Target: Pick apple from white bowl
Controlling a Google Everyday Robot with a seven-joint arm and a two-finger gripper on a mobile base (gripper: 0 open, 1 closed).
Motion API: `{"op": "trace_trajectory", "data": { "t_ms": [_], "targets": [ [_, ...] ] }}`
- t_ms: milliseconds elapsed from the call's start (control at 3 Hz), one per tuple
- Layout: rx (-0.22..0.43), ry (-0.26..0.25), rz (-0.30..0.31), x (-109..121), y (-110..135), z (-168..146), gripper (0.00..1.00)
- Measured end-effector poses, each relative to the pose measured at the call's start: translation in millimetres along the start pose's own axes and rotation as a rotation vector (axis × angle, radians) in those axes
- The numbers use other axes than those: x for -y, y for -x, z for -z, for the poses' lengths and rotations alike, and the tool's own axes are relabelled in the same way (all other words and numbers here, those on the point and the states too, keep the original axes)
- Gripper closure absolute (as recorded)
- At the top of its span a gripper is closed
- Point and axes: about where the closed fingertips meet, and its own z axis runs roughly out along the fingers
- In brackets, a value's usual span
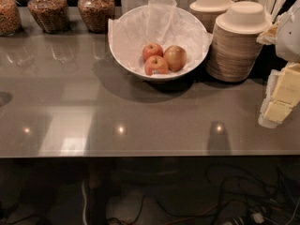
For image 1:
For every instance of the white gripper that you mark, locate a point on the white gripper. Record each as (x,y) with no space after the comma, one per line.
(289,35)

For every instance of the yellow-red apple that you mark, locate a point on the yellow-red apple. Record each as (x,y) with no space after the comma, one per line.
(176,57)

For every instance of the red apple front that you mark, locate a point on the red apple front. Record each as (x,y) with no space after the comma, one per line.
(156,65)

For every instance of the red apple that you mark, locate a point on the red apple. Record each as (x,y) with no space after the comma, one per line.
(156,65)
(150,50)

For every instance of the white bowl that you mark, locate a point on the white bowl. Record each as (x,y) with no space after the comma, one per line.
(125,47)

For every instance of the red apple back left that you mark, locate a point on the red apple back left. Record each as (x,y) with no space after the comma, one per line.
(150,50)

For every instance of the rear stack of paper bowls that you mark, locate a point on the rear stack of paper bowls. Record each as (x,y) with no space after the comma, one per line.
(206,11)

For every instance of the white power adapter on floor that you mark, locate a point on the white power adapter on floor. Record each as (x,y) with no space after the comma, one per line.
(258,218)

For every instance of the white tissue paper liner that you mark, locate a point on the white tissue paper liner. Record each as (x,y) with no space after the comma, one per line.
(162,25)

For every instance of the right glass jar of snacks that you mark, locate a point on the right glass jar of snacks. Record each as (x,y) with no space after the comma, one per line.
(96,14)

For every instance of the glass jar of snacks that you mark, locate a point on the glass jar of snacks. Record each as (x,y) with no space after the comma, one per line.
(51,15)
(10,19)
(96,14)

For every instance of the middle glass jar of snacks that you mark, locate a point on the middle glass jar of snacks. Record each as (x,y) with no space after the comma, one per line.
(51,15)

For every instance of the left glass jar of snacks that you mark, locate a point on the left glass jar of snacks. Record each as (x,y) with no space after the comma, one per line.
(10,19)

